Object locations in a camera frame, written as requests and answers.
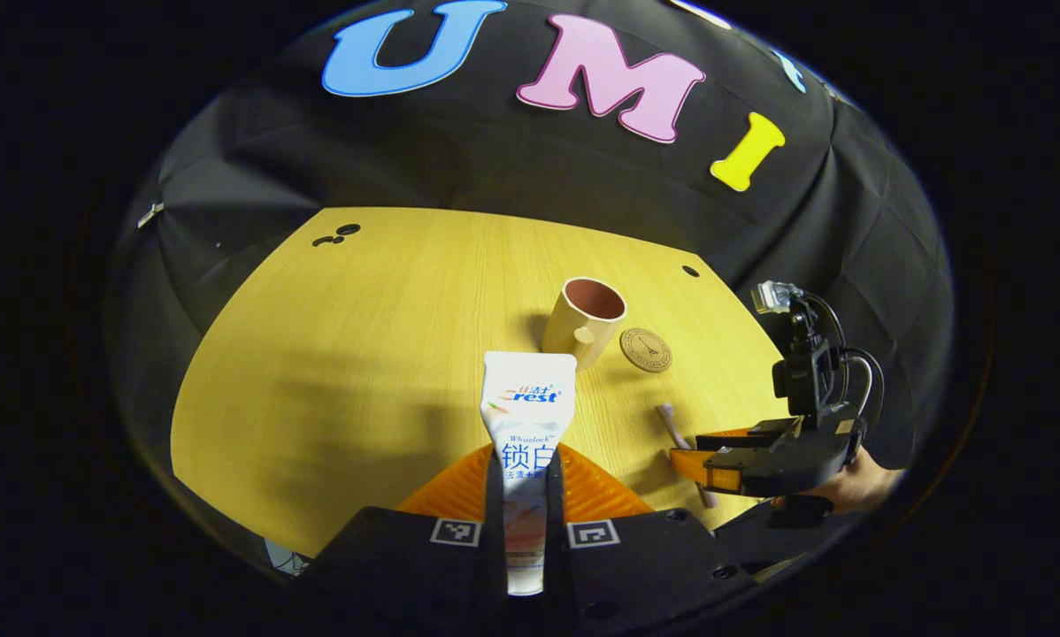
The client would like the wooden desktop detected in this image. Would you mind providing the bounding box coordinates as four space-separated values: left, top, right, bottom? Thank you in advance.
169 205 796 560

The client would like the white toothpaste tube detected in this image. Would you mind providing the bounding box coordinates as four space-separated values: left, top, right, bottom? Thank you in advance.
480 350 579 597

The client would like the black cable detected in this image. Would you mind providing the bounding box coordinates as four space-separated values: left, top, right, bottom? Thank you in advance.
803 292 848 350
841 347 887 418

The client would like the black backdrop cloth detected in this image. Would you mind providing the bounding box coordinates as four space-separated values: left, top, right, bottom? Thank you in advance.
105 0 956 532

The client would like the white toothbrush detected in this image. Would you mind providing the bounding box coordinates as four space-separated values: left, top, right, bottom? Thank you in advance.
656 402 719 510

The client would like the round brown coaster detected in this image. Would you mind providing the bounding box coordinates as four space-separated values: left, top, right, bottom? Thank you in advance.
619 326 673 374

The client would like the beige cup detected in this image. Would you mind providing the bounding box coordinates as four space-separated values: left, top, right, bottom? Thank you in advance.
541 276 629 372

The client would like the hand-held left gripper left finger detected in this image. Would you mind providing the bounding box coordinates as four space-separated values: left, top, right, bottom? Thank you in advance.
300 442 509 625

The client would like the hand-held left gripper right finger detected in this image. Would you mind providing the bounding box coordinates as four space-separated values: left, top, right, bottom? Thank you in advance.
543 442 761 625

